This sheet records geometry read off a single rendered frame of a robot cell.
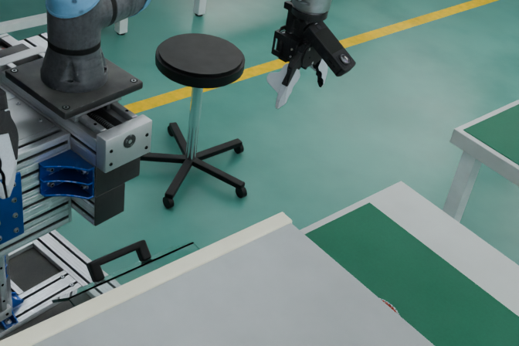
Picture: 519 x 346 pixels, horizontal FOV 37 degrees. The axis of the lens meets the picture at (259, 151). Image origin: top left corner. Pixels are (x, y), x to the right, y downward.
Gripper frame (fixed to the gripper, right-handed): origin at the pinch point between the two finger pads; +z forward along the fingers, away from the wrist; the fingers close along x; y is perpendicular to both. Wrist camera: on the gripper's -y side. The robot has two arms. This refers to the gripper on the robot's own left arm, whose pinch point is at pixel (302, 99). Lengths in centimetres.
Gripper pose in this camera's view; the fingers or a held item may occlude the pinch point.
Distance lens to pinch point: 162.1
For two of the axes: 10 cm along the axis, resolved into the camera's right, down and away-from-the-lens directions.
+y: -7.4, -4.7, 4.8
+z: -1.3, 8.1, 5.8
